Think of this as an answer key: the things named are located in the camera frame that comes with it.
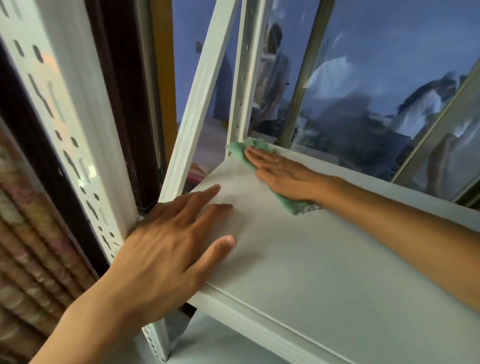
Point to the person's right hand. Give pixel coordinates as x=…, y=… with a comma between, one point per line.
x=292, y=180

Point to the person's left hand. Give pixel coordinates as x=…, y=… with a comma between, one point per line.
x=157, y=258

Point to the person's right thumb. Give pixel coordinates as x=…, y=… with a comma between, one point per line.
x=265, y=177

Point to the person's left middle finger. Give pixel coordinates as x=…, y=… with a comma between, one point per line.
x=198, y=195

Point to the person's left thumb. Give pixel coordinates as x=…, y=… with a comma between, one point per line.
x=213, y=257

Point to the green cleaning cloth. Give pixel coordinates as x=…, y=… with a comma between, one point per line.
x=240, y=152

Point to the white metal shelf board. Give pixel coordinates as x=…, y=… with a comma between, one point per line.
x=318, y=277
x=210, y=345

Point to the person's left forearm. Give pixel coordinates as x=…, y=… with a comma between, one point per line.
x=93, y=330

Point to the person's right forearm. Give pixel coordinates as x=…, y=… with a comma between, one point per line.
x=405, y=232

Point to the white slanted rack beam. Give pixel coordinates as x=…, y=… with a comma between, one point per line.
x=200, y=93

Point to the bronze window mullion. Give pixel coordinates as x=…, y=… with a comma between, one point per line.
x=435, y=131
x=305, y=71

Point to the patterned brown curtain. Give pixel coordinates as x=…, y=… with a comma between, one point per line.
x=33, y=255

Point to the window glass pane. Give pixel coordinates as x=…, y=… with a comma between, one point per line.
x=393, y=56

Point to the white perforated rack post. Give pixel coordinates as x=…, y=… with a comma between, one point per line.
x=245, y=67
x=71, y=112

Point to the dark brown window frame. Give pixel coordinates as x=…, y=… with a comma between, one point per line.
x=120, y=93

